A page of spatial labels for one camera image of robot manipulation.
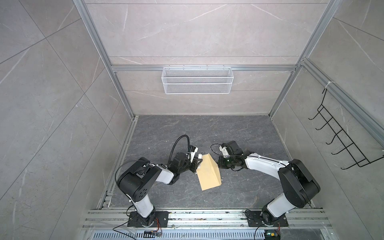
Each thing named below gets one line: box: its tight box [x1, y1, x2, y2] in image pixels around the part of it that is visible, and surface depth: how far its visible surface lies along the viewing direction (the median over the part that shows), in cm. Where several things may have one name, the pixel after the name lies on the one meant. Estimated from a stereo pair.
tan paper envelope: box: [196, 153, 222, 191], surface depth 91 cm
